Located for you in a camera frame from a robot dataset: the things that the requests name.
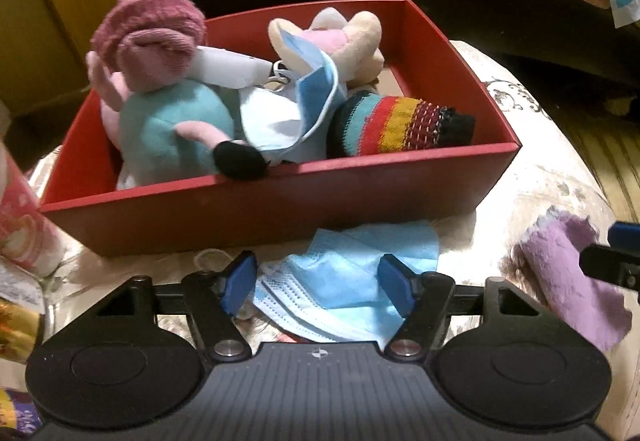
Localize purple fuzzy cloth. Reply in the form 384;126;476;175
512;207;632;352

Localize blue disposable face mask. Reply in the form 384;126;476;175
253;220;439;346

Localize pink pig plush toy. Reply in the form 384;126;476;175
87;51;268;190

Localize striped knitted sock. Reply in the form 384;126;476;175
326;91;476;158

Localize white foam sponge block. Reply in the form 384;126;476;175
186;45;272;90

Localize pink knitted sock ball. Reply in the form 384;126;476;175
91;0;206;92

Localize beige teddy bear plush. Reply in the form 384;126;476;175
268;8;384;89

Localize floral tablecloth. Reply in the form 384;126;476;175
1;40;639;440

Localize clear glass jar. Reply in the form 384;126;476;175
39;249;100;310

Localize red cardboard box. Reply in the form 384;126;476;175
40;0;521;257

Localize yellow blue drink can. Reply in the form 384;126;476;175
1;298;42;440

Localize pink milk tea cup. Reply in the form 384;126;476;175
0;144;65;279

